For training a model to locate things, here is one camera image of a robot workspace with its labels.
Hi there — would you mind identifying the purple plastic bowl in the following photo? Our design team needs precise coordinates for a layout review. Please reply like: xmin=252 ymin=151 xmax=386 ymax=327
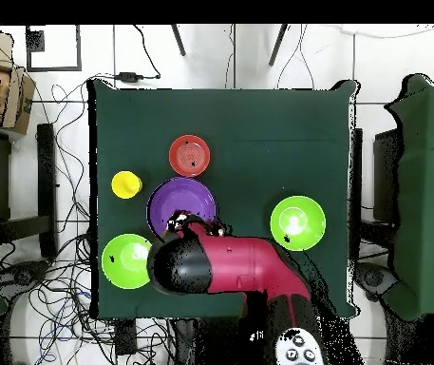
xmin=146 ymin=177 xmax=217 ymax=244

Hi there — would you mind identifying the orange ribbed plastic bowl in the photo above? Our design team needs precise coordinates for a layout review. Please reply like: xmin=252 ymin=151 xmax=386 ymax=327
xmin=168 ymin=134 xmax=212 ymax=178

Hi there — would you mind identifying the green plastic bowl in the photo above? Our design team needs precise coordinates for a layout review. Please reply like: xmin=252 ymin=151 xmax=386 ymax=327
xmin=101 ymin=233 xmax=153 ymax=290
xmin=269 ymin=195 xmax=328 ymax=253

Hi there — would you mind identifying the yellow plastic cup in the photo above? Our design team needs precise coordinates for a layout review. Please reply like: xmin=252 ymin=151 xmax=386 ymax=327
xmin=110 ymin=170 xmax=144 ymax=200

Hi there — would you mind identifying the black power adapter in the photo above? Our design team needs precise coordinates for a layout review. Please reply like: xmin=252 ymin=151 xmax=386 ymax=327
xmin=115 ymin=70 xmax=145 ymax=83

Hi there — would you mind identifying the black tripod leg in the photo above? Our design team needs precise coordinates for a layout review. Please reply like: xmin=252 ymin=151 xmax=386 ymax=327
xmin=268 ymin=24 xmax=289 ymax=67
xmin=170 ymin=24 xmax=187 ymax=57

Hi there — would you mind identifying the grey stand foot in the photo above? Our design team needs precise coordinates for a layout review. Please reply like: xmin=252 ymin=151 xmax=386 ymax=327
xmin=354 ymin=261 xmax=398 ymax=301

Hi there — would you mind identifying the black stand foot with knob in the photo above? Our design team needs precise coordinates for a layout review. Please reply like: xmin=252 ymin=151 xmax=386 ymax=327
xmin=0 ymin=258 xmax=54 ymax=291

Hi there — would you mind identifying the brown cardboard box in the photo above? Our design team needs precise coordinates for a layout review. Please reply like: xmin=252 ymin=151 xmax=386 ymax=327
xmin=0 ymin=29 xmax=37 ymax=136

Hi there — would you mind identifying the black bench frame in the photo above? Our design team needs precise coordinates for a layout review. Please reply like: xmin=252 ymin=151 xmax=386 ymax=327
xmin=0 ymin=123 xmax=59 ymax=259

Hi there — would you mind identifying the black square frame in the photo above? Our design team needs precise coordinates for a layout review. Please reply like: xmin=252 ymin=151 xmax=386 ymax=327
xmin=25 ymin=24 xmax=83 ymax=72

